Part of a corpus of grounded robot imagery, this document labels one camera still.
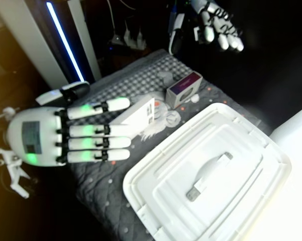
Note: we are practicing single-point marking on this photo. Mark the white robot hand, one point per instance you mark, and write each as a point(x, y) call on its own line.
point(37, 135)
point(222, 27)

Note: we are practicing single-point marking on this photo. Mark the purple and white box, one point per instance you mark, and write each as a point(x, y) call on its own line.
point(182, 90)

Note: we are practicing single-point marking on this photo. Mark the white rectangular box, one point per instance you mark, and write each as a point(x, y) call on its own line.
point(137, 113)

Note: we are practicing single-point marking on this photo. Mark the white power strip with plugs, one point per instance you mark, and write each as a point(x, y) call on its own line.
point(129, 39)

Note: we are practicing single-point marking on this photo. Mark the white plastic lid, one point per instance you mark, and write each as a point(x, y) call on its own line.
point(206, 175)

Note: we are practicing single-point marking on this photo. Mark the grey printed quilt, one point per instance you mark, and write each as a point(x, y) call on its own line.
point(103, 185)

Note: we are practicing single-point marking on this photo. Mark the blue-white light strip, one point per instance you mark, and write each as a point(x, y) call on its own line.
point(65, 42)

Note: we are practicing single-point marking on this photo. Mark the white stand column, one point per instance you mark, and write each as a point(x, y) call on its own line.
point(27, 37)

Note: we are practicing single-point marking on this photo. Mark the white plastic bin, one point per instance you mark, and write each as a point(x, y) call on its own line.
point(296, 140)

